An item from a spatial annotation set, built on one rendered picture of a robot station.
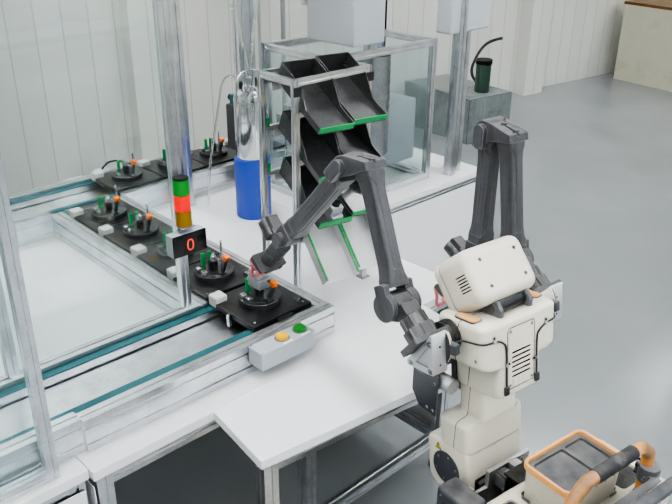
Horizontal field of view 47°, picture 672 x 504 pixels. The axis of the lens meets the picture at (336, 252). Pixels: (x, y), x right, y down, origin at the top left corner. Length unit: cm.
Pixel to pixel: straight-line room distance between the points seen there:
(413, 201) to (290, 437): 189
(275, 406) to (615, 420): 200
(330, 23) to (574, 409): 209
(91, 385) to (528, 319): 123
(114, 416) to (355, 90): 131
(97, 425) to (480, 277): 106
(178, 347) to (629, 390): 238
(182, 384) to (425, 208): 195
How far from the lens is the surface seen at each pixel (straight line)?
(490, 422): 222
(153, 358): 243
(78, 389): 235
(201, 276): 272
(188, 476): 339
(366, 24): 354
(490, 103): 750
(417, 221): 385
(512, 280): 202
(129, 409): 221
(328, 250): 269
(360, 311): 274
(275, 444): 215
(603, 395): 401
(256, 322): 246
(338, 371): 242
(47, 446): 210
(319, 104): 256
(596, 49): 1048
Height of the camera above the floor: 223
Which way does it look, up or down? 26 degrees down
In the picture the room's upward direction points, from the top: 1 degrees clockwise
